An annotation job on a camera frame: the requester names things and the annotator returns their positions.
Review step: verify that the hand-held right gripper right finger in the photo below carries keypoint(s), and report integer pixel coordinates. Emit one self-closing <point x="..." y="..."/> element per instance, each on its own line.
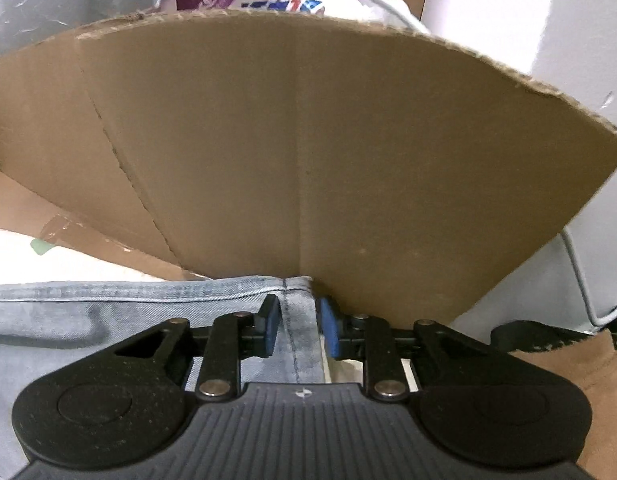
<point x="330" y="332"/>

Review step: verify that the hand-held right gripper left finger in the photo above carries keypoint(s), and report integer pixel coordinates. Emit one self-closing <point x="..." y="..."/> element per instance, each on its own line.
<point x="271" y="325"/>

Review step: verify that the blue denim jeans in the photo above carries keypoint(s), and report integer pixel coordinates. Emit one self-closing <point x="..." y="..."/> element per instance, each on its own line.
<point x="138" y="310"/>

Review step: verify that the brown cardboard sheet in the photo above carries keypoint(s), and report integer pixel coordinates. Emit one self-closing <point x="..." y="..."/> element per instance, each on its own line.
<point x="338" y="135"/>

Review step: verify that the cream bear print bedsheet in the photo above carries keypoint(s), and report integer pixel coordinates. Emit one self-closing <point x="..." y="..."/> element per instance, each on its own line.
<point x="63" y="265"/>

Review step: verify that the brown cloth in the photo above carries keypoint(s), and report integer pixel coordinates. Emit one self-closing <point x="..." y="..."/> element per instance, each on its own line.
<point x="603" y="385"/>

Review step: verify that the grey padded panel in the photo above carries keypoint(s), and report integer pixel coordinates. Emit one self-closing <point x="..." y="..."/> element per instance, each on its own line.
<point x="63" y="0"/>

